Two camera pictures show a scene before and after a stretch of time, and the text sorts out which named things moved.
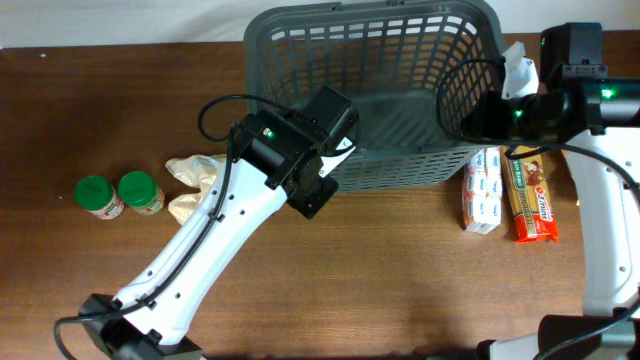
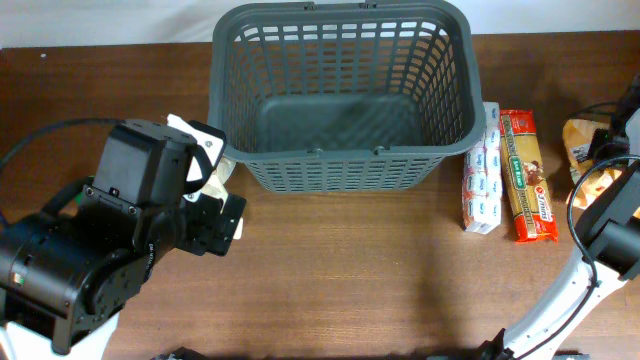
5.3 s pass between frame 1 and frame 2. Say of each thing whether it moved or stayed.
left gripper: moved
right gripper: moved
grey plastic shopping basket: moved
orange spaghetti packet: stayed
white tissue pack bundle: stayed
